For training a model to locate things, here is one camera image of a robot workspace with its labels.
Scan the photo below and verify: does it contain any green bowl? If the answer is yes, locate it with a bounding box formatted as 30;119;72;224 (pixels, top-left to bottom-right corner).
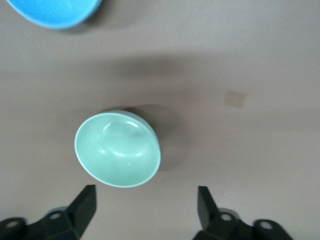
73;109;162;189

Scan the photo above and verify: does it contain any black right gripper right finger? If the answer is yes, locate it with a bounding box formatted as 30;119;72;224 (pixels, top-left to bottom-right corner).
194;185;294;240

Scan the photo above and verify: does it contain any blue bowl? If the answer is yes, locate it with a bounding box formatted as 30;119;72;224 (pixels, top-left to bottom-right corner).
4;0;104;31

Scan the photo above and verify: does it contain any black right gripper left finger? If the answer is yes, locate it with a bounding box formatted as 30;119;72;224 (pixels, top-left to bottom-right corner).
0;184;97;240

